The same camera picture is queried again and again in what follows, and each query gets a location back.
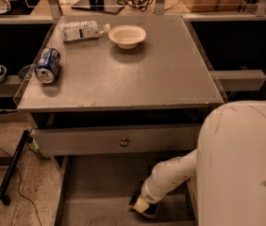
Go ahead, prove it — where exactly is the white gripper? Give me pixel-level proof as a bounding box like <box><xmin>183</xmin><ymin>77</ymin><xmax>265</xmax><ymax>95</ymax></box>
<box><xmin>133</xmin><ymin>176</ymin><xmax>167</xmax><ymax>213</ymax></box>

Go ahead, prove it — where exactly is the green and yellow sponge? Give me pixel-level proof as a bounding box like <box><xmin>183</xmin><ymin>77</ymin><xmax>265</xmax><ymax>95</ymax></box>
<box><xmin>128</xmin><ymin>190</ymin><xmax>159</xmax><ymax>218</ymax></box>

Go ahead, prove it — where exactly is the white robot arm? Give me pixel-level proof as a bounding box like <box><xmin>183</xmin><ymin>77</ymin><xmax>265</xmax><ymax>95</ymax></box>
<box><xmin>134</xmin><ymin>101</ymin><xmax>266</xmax><ymax>226</ymax></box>

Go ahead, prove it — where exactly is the grey open middle drawer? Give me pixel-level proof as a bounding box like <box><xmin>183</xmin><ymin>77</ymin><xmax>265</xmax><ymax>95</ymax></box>
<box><xmin>52</xmin><ymin>152</ymin><xmax>198</xmax><ymax>226</ymax></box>

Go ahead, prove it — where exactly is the round brass drawer knob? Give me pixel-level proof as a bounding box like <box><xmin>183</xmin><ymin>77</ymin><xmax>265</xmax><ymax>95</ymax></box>
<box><xmin>120</xmin><ymin>137</ymin><xmax>130</xmax><ymax>147</ymax></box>

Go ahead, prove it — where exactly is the grey top drawer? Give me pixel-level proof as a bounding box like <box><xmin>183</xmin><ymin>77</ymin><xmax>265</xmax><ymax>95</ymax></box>
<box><xmin>32</xmin><ymin>124</ymin><xmax>200</xmax><ymax>155</ymax></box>

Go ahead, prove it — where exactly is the grey drawer cabinet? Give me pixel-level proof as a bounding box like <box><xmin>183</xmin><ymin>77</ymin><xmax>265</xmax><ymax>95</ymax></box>
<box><xmin>16</xmin><ymin>14</ymin><xmax>224</xmax><ymax>226</ymax></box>

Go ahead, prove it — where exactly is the black bar on floor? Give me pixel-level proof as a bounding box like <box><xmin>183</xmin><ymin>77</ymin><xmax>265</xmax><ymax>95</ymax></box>
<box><xmin>0</xmin><ymin>130</ymin><xmax>29</xmax><ymax>205</ymax></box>

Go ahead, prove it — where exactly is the blue soda can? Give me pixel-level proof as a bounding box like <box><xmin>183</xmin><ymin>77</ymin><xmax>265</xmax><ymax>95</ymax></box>
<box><xmin>35</xmin><ymin>47</ymin><xmax>60</xmax><ymax>84</ymax></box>

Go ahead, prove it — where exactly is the white paper bowl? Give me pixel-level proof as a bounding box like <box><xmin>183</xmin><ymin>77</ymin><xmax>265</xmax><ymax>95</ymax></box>
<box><xmin>108</xmin><ymin>25</ymin><xmax>146</xmax><ymax>49</ymax></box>

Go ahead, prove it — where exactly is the clear plastic water bottle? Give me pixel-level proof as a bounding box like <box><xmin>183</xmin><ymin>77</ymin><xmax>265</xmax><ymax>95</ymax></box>
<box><xmin>58</xmin><ymin>21</ymin><xmax>110</xmax><ymax>41</ymax></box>

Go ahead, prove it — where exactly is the black monitor stand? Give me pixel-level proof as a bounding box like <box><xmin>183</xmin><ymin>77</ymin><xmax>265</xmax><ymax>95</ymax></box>
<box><xmin>71</xmin><ymin>0</ymin><xmax>124</xmax><ymax>14</ymax></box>

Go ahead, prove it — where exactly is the black floor cable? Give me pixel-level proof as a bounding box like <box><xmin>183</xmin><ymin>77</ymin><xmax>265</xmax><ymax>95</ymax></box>
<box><xmin>0</xmin><ymin>120</ymin><xmax>43</xmax><ymax>226</ymax></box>

